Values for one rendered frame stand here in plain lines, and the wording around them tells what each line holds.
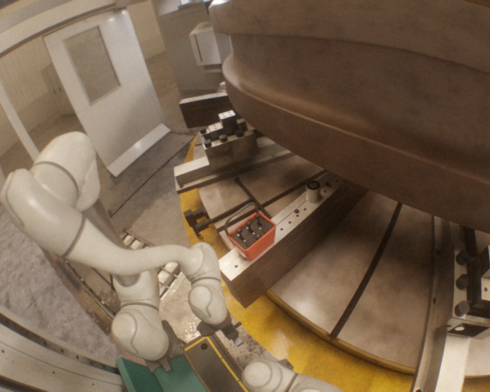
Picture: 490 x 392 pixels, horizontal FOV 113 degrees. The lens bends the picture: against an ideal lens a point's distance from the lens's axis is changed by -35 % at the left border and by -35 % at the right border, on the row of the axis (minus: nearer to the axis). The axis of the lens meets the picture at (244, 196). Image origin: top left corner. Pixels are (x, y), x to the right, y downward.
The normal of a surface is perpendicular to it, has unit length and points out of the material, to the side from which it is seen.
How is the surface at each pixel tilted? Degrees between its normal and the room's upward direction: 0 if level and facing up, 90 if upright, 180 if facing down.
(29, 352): 90
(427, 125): 67
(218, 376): 0
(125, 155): 37
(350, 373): 0
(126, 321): 9
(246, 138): 90
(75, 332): 0
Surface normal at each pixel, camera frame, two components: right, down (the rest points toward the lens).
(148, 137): 0.36, -0.43
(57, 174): 0.75, -0.54
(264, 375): -0.09, -0.71
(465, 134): -0.60, 0.39
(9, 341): 0.58, 0.48
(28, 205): 0.65, -0.04
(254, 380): -0.29, -0.61
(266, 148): 0.22, 0.36
